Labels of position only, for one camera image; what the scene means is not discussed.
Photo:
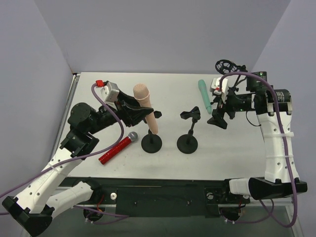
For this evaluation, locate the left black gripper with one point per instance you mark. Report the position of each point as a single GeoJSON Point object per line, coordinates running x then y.
{"type": "Point", "coordinates": [124, 108]}

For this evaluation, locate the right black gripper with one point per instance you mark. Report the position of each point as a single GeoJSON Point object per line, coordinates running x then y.
{"type": "Point", "coordinates": [227, 104]}

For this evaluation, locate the pink microphone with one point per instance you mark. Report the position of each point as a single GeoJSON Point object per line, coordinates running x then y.
{"type": "Point", "coordinates": [142, 95]}

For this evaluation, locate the black mic stand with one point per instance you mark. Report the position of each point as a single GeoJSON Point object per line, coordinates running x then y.
{"type": "Point", "coordinates": [151, 143]}
{"type": "Point", "coordinates": [187, 143]}

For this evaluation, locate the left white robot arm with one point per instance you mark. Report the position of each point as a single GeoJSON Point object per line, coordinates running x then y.
{"type": "Point", "coordinates": [35, 207]}

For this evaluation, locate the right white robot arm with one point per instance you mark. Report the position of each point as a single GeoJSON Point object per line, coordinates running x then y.
{"type": "Point", "coordinates": [244, 92]}

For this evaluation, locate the red glitter microphone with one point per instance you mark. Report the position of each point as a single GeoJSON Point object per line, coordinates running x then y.
{"type": "Point", "coordinates": [130, 138]}

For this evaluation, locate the teal microphone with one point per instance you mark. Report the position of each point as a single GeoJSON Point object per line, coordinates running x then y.
{"type": "Point", "coordinates": [204, 94]}

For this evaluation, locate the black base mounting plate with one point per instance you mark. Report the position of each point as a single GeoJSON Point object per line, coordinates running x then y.
{"type": "Point", "coordinates": [162, 197]}

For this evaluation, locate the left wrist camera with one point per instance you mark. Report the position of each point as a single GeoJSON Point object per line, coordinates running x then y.
{"type": "Point", "coordinates": [109, 91]}

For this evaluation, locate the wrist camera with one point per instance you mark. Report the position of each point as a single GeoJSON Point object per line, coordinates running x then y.
{"type": "Point", "coordinates": [218, 92]}
{"type": "Point", "coordinates": [109, 91]}

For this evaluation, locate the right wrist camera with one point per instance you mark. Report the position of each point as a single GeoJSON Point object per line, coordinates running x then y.
{"type": "Point", "coordinates": [218, 92]}

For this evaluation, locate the tripod shock mount stand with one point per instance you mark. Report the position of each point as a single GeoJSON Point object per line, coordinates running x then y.
{"type": "Point", "coordinates": [224, 66]}

